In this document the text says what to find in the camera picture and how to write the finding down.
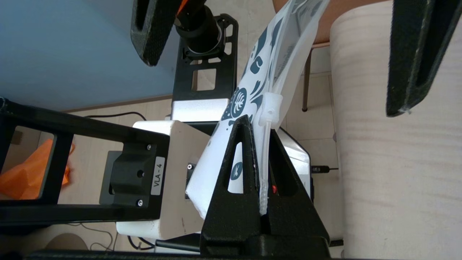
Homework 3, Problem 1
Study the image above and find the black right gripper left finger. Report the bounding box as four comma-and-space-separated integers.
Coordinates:
200, 115, 261, 255

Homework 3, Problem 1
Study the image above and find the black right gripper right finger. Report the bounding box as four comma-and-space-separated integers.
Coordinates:
268, 129, 330, 238

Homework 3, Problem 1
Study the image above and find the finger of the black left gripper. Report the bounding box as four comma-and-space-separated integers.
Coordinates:
386, 0, 462, 117
131, 0, 181, 66

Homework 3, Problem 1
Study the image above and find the white horse-print zip pouch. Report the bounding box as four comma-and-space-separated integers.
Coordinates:
186, 0, 331, 220

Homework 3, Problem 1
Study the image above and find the silver robot base cover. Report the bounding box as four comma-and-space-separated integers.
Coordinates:
170, 98, 313, 203

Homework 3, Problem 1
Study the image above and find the orange cloth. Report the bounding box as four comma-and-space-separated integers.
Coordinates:
0, 138, 74, 200

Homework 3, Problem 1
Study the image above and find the black torso joint motor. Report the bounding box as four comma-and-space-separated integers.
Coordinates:
175, 0, 226, 58

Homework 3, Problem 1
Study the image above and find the pink upholstered chair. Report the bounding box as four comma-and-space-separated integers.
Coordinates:
273, 0, 394, 112

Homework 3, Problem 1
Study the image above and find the white robot torso block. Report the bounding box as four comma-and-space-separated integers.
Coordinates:
116, 120, 221, 241

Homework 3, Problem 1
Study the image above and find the beige wooden hutch desk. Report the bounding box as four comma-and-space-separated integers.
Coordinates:
330, 0, 462, 260

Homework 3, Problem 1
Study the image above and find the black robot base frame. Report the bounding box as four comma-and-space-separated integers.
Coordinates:
173, 14, 239, 101

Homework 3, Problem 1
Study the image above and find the thin black floor cable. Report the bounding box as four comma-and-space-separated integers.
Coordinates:
85, 111, 147, 121

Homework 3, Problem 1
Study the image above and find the black labelled torso frame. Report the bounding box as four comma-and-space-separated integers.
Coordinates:
0, 97, 170, 226

